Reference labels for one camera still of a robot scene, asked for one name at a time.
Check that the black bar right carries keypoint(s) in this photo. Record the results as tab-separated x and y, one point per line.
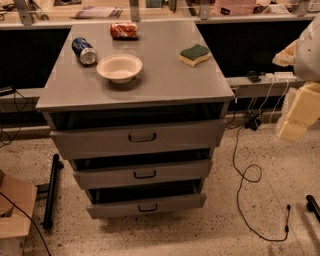
312	206

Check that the grey top drawer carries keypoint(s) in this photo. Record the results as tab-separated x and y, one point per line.
141	139

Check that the blue soda can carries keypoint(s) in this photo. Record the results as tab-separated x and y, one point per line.
84	52

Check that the grey drawer cabinet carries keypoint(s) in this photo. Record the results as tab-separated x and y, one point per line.
165	91

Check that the orange snack bag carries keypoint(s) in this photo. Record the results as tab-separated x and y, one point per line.
124	31

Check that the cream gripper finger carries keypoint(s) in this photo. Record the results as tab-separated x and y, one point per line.
286	57
300	110

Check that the brown cardboard box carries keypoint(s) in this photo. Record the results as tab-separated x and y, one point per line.
17	200

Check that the white power strip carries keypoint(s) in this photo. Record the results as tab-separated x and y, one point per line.
280	76

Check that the black power adapter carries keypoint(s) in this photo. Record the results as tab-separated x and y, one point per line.
253	124

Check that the magazine on shelf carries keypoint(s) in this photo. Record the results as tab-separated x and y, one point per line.
92	12

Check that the black metal bar left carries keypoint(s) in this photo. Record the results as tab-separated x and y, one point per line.
57	165

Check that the small black device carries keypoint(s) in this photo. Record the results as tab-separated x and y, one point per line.
253	76

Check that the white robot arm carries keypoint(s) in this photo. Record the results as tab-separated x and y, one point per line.
303	55

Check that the green yellow sponge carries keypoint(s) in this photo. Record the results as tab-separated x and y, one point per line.
194	55

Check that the white paper bowl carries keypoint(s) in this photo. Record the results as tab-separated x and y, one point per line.
119	68

